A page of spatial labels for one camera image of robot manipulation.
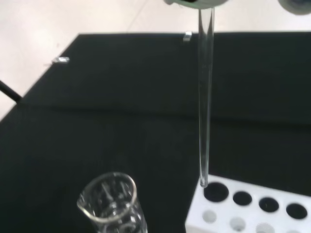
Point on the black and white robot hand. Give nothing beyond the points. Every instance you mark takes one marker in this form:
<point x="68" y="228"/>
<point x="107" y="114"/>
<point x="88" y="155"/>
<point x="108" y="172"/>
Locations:
<point x="194" y="3"/>

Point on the white test tube rack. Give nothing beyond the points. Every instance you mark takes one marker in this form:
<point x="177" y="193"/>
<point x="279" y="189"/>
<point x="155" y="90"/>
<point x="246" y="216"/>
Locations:
<point x="252" y="218"/>

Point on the clear tape strip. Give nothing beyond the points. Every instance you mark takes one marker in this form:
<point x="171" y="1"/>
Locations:
<point x="187" y="36"/>
<point x="61" y="59"/>

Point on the black bench cloth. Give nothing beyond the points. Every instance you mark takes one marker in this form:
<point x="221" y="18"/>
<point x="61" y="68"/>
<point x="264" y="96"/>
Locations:
<point x="121" y="121"/>

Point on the black tripod leg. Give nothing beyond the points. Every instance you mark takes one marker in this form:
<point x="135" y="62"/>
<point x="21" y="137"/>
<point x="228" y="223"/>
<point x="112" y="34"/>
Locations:
<point x="11" y="92"/>

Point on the small clear glass beaker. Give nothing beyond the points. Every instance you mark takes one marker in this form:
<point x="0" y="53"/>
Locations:
<point x="114" y="213"/>

